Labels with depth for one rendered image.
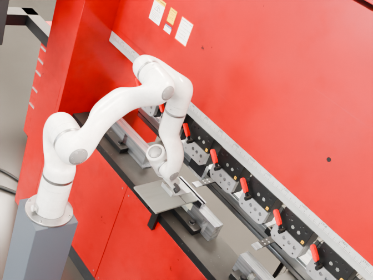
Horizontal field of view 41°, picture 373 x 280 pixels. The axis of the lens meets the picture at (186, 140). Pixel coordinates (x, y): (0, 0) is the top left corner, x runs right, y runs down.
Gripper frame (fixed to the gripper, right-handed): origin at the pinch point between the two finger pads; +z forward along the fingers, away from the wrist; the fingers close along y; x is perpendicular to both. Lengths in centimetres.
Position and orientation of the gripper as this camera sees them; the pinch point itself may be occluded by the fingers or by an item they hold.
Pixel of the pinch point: (173, 185)
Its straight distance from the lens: 240.5
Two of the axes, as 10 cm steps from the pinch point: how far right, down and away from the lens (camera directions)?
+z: 2.2, 5.3, 8.2
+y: -5.9, -6.0, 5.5
